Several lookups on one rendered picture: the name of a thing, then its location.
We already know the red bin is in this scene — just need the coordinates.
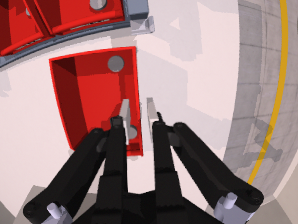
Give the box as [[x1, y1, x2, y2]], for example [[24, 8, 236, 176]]
[[49, 46, 143, 157], [34, 0, 125, 36], [0, 0, 56, 57]]

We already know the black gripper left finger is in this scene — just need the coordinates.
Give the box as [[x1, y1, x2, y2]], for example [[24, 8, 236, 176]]
[[23, 99, 131, 224]]

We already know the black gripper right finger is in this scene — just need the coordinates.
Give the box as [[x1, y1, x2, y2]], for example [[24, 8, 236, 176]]
[[147, 97, 264, 224]]

